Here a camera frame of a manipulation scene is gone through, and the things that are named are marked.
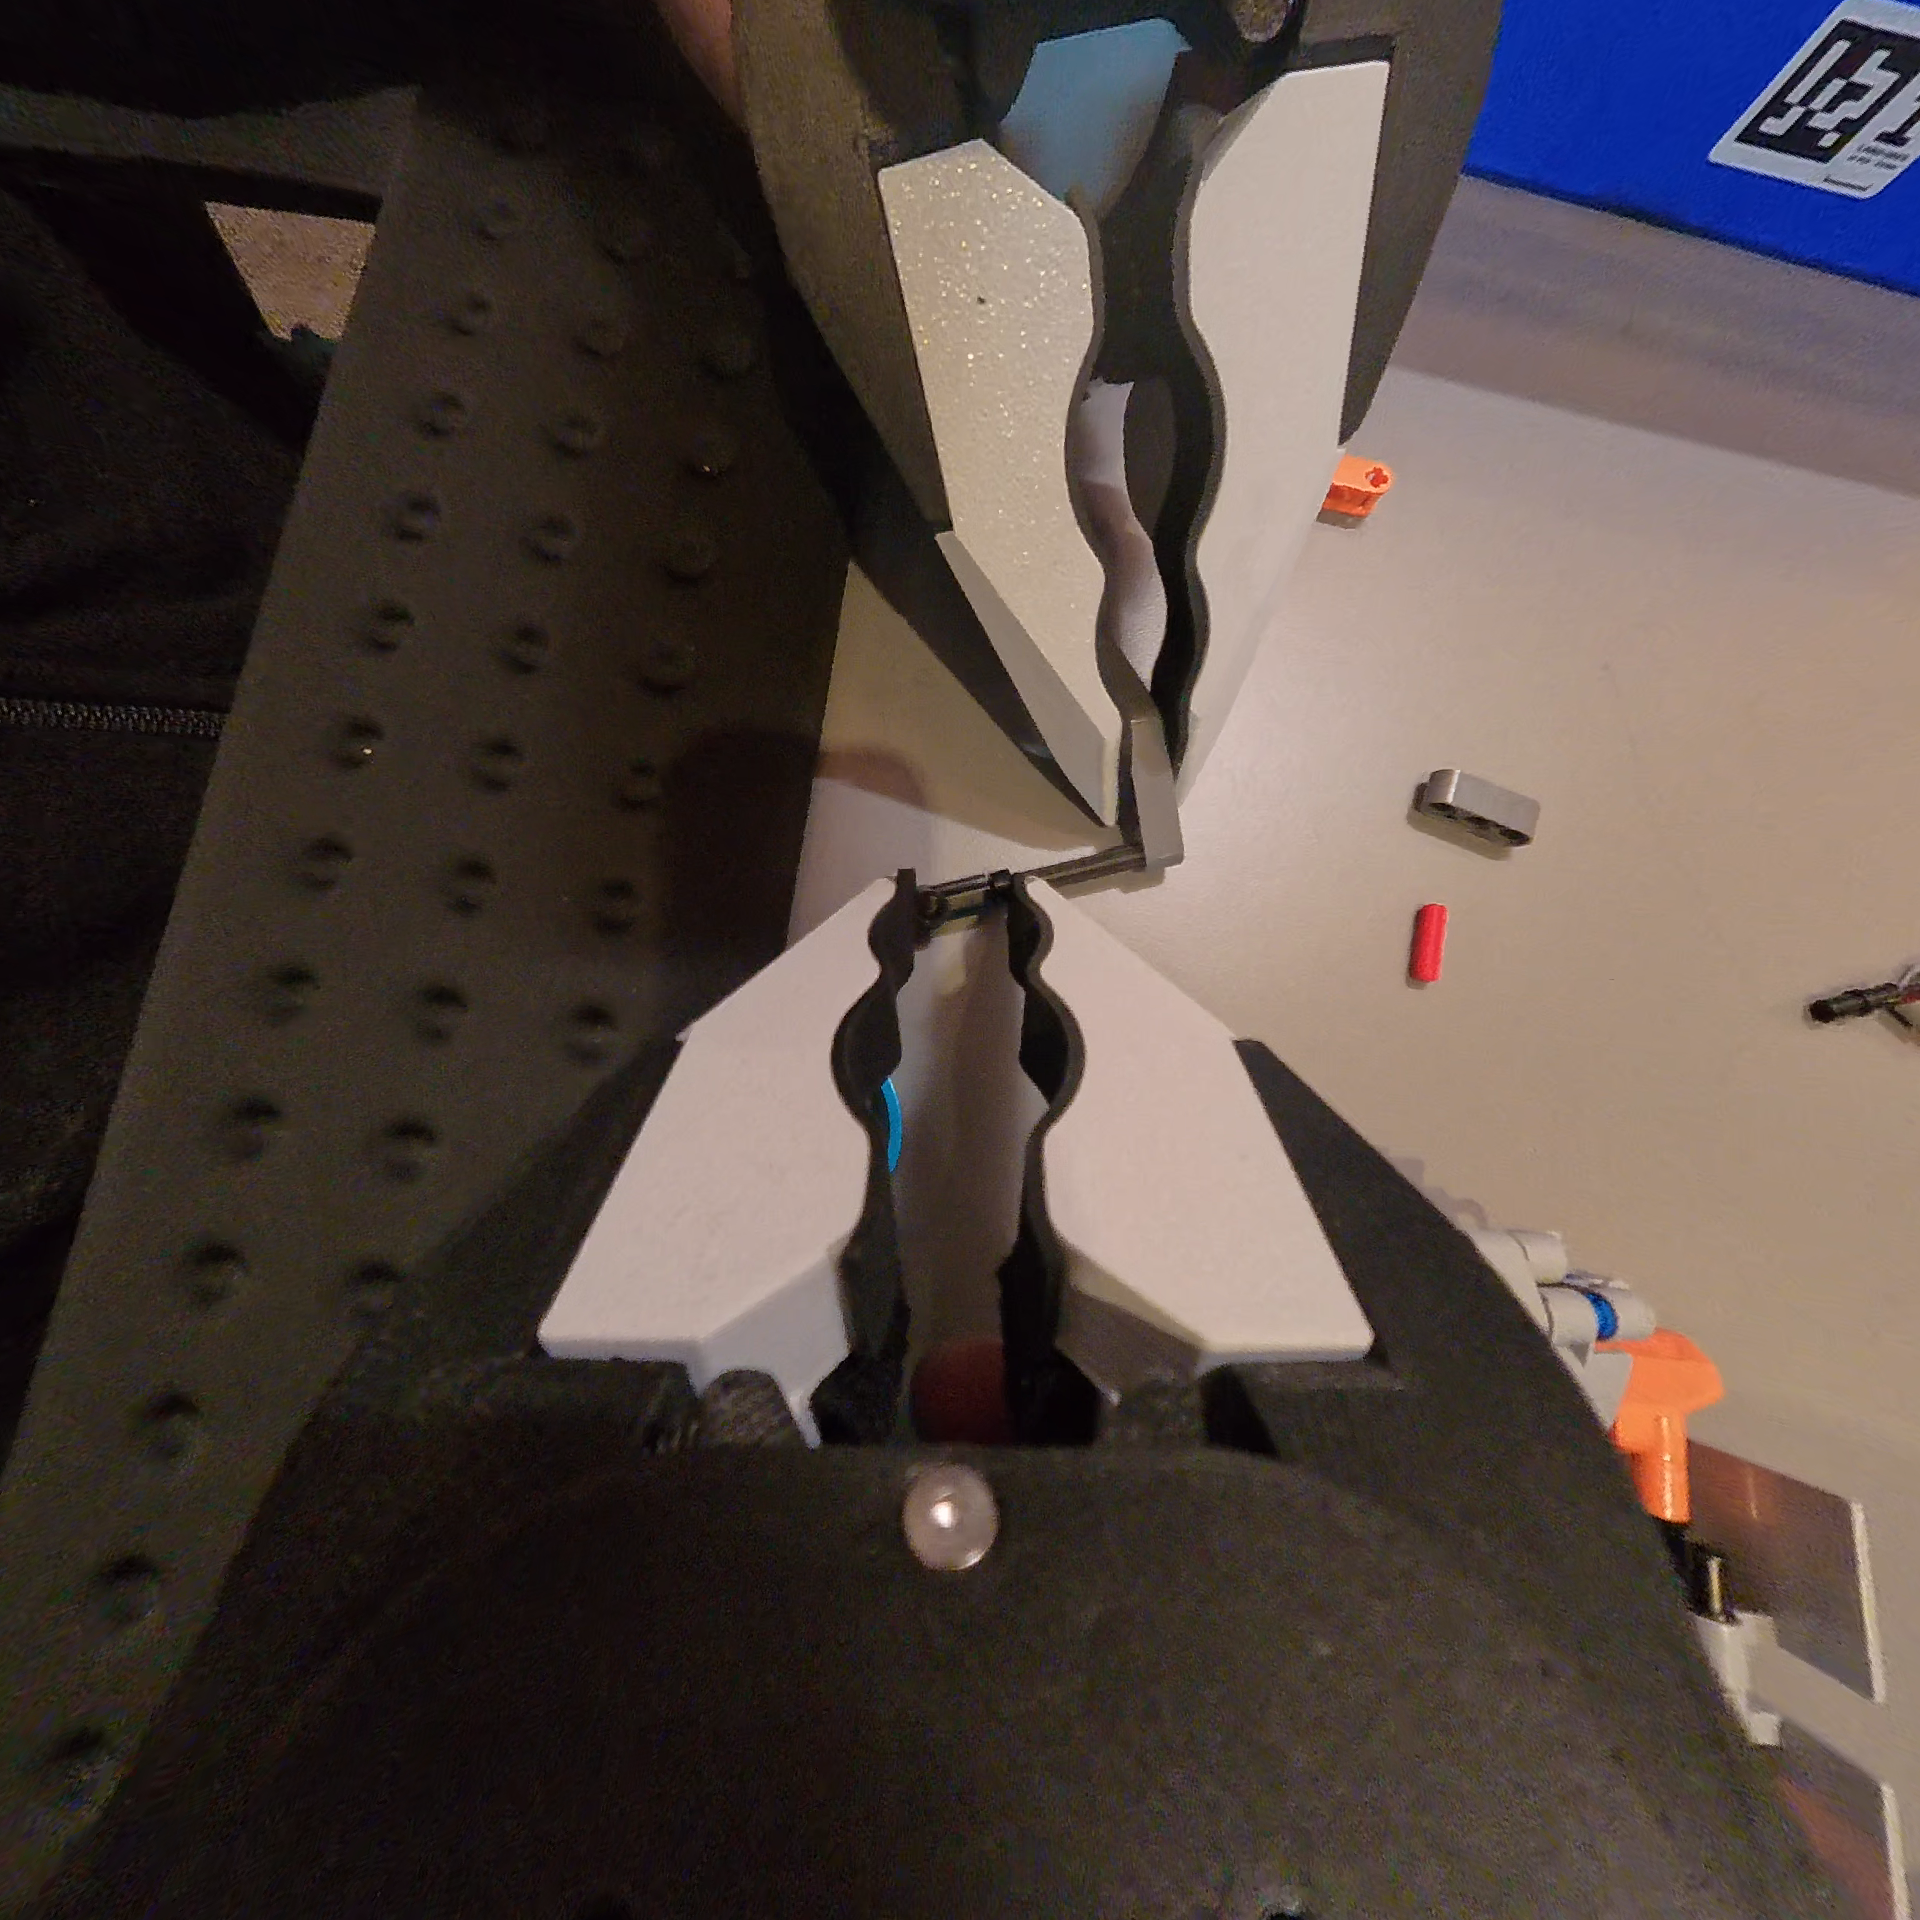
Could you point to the grey orange toy robot head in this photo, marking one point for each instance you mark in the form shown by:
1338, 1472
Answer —
1656, 1411

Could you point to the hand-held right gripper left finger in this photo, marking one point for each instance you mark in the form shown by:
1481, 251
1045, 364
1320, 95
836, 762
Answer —
721, 1198

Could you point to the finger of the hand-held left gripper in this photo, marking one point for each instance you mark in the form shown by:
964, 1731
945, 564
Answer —
1291, 303
991, 378

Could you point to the red toy pin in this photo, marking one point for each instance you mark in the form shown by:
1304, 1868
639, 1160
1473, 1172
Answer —
1429, 945

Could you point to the black toy axle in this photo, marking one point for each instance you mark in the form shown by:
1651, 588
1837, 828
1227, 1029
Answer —
1048, 873

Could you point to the blue plastic toy tool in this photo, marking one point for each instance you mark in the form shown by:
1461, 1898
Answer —
894, 1118

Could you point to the grey bent toy beam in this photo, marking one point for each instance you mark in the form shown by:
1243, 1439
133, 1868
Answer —
1155, 816

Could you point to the black studded mat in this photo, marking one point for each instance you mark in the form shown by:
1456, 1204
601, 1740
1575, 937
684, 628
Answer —
496, 673

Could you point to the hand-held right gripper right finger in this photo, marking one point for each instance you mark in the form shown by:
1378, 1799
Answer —
1199, 1198

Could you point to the white red black connector piece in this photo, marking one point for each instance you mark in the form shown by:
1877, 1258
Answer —
1854, 1003

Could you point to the small grey connector block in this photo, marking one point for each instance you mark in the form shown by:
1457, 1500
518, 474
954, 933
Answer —
1517, 816

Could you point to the blue plastic bin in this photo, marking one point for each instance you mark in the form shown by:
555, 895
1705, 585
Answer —
1592, 107

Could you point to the orange toy connector block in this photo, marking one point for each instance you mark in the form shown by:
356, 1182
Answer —
1358, 484

